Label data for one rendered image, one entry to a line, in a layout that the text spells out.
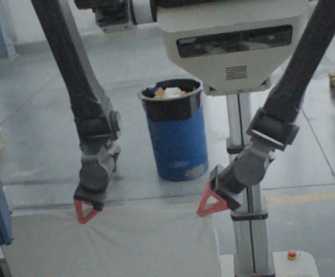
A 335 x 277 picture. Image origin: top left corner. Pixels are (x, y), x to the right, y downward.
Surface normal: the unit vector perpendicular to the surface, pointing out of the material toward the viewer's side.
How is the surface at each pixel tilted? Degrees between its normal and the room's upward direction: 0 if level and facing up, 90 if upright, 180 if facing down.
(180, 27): 40
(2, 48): 90
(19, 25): 90
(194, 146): 92
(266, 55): 130
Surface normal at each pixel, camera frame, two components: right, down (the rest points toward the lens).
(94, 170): -0.09, 0.38
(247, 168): -0.32, 0.22
